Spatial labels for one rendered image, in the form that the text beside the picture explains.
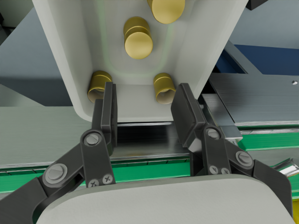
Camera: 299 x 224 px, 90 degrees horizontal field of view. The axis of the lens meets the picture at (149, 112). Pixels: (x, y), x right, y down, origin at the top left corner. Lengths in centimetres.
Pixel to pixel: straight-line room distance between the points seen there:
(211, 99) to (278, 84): 16
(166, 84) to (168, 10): 11
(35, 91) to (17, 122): 26
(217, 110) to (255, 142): 7
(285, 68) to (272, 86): 16
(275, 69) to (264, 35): 13
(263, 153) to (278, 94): 13
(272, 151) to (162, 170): 17
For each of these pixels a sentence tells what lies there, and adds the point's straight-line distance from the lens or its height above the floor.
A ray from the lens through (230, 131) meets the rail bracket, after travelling 22.
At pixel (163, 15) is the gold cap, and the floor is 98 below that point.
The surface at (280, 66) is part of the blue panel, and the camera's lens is 53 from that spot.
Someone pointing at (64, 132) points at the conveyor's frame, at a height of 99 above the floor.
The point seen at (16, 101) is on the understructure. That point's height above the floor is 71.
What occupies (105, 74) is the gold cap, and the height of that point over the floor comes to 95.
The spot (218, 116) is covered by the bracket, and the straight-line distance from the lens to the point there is 24.
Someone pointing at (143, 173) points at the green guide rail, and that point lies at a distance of 28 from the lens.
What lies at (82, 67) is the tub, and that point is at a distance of 22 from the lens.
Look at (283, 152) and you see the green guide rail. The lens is 29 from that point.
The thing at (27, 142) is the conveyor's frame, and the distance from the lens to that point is 33.
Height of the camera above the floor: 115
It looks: 39 degrees down
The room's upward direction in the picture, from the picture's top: 171 degrees clockwise
